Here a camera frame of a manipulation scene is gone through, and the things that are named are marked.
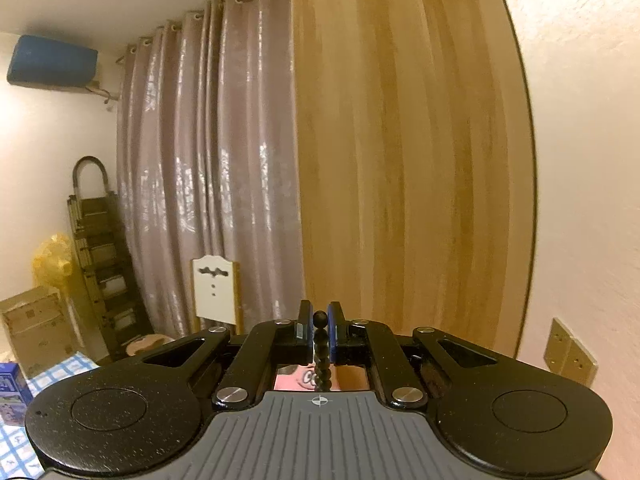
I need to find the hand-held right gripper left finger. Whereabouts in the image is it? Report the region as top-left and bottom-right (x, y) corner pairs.
(141, 300), (315, 410)

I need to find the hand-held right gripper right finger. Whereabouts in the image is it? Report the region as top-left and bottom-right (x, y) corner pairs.
(327, 302), (501, 410)

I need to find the black bead bracelet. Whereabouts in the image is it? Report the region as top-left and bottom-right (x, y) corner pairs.
(311, 311), (335, 392)

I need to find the pink star plush toy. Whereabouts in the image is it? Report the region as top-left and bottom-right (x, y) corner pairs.
(274, 364), (373, 392)

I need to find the white wooden chair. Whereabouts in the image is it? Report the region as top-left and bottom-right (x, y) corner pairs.
(190, 255), (246, 336)

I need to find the woven basket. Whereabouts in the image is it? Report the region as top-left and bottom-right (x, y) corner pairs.
(125, 334), (176, 357)

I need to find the wooden wardrobe panel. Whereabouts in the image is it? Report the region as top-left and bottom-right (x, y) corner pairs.
(290, 0), (539, 361)

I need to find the beige patterned curtain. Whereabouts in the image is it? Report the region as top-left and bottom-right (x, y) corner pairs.
(116, 0), (306, 337)

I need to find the folding step ladder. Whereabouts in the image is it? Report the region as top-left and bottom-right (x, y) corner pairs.
(67, 156), (156, 366)

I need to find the blue checkered bedsheet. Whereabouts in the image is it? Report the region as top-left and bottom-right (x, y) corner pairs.
(0, 350), (101, 480)

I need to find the yellow plastic bag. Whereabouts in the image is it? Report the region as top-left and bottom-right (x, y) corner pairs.
(32, 232), (76, 292)

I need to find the cardboard box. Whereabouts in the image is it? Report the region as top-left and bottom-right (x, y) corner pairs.
(0, 285), (81, 378)

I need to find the blue carton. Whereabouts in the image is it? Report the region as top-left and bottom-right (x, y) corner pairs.
(0, 362), (28, 427)

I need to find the air conditioner with blue cover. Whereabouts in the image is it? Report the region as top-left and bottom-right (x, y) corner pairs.
(6, 34), (99, 92)

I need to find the gold wall socket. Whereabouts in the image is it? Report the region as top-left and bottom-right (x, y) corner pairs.
(562, 337), (598, 389)
(544, 317), (574, 373)

